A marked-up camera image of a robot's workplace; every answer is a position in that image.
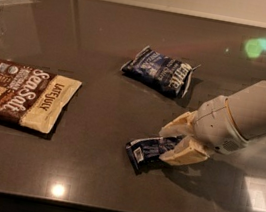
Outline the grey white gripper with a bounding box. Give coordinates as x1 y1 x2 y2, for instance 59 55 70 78
159 95 249 166

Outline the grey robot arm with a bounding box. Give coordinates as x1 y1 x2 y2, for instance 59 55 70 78
160 80 266 166

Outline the dark blue kettle chips bag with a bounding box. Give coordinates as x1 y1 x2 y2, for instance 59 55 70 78
121 46 199 99

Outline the brown Late July chips bag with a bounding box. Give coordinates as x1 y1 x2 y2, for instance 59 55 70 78
0 59 82 134

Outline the blue rxbar blueberry wrapper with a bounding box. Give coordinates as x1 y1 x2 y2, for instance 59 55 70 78
125 136 182 174

